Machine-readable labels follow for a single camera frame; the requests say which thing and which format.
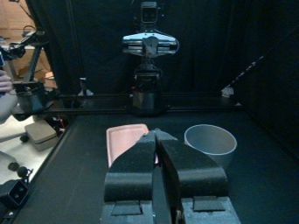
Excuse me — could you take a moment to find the black frame rail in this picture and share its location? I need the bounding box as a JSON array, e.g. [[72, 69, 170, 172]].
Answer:
[[46, 92, 246, 116]]

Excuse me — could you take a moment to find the black cloth curtain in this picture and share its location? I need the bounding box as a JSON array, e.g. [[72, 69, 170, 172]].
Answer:
[[24, 0, 299, 152]]

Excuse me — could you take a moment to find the grey box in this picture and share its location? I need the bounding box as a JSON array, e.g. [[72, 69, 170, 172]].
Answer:
[[23, 119, 62, 152]]

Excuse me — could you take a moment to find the pink rectangular tray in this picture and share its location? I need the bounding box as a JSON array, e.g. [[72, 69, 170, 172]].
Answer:
[[106, 123, 161, 169]]

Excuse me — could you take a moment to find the person's hand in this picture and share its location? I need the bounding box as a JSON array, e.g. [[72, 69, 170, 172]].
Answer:
[[0, 69, 15, 95]]

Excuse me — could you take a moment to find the grey sleeve forearm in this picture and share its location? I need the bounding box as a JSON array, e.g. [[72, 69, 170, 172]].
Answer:
[[0, 92, 22, 126]]

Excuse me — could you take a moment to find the black caster wheel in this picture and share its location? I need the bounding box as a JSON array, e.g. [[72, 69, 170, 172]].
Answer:
[[16, 165, 34, 179], [7, 162, 22, 172]]

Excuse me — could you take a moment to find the white paper tag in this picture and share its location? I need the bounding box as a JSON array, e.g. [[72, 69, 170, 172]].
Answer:
[[221, 86, 237, 99]]

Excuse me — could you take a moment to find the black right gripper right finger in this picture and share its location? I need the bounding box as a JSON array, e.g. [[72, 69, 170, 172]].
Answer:
[[154, 128, 243, 224]]

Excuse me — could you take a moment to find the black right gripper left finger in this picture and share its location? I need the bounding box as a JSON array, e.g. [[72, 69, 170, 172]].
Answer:
[[99, 129, 158, 224]]

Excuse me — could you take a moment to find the grey bowl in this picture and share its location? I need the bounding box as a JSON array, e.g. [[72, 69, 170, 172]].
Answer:
[[183, 123, 239, 168]]

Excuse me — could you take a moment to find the black electronics box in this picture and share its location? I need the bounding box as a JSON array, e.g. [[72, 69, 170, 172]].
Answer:
[[0, 178, 31, 210]]

